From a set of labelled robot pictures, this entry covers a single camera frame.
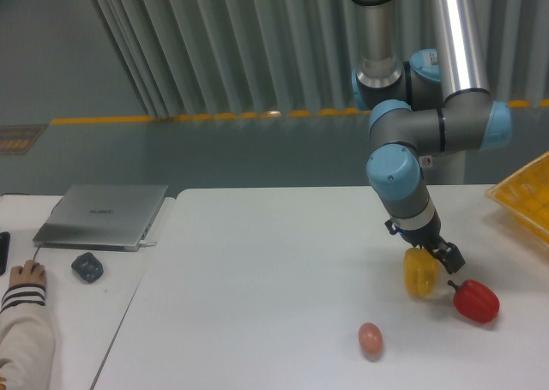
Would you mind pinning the yellow bell pepper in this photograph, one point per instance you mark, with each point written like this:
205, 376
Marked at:
420, 272

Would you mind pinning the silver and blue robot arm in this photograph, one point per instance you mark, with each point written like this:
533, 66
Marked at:
436, 102

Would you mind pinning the person's hand on mouse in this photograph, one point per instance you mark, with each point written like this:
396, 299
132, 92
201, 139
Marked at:
30, 273

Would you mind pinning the white pleated curtain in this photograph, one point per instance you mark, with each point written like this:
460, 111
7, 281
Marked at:
294, 56

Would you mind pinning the red bell pepper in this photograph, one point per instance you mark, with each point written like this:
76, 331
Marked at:
475, 301

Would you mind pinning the dark grey small device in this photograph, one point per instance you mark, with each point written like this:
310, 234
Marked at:
88, 267

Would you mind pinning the silver laptop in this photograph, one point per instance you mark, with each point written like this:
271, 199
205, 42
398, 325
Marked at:
102, 217

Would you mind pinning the brown egg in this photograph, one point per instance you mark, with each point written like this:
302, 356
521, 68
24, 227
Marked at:
370, 339

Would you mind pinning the yellow plastic basket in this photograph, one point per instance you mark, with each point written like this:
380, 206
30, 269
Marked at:
524, 195

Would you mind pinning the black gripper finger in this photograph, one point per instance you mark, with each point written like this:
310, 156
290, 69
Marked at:
447, 254

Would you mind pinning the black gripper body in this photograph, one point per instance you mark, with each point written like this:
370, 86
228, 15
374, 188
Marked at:
427, 237

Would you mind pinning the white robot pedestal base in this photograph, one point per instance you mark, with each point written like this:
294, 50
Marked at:
445, 169

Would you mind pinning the white striped sleeve forearm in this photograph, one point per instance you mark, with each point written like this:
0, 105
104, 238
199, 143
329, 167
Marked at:
27, 338

